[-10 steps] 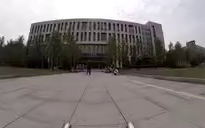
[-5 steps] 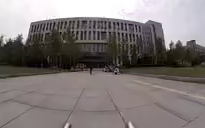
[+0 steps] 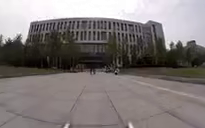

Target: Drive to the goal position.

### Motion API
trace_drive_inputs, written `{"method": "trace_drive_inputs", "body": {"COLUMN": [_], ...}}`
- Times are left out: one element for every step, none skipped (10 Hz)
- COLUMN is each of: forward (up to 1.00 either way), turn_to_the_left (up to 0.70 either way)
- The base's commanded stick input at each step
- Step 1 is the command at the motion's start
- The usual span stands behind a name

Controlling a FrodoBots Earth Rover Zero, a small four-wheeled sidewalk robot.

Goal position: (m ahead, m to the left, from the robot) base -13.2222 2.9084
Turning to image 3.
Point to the large curved grey building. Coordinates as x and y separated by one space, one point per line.
93 33

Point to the grey paved plaza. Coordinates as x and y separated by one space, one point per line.
96 100

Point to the group of people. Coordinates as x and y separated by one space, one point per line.
92 70

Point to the person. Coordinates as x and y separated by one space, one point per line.
116 71

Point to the robot's own part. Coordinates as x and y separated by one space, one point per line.
130 125
66 125

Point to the row of trees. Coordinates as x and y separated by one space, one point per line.
60 53

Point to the low grey building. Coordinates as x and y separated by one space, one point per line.
198 48

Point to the grass strip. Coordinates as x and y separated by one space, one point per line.
13 70
176 72

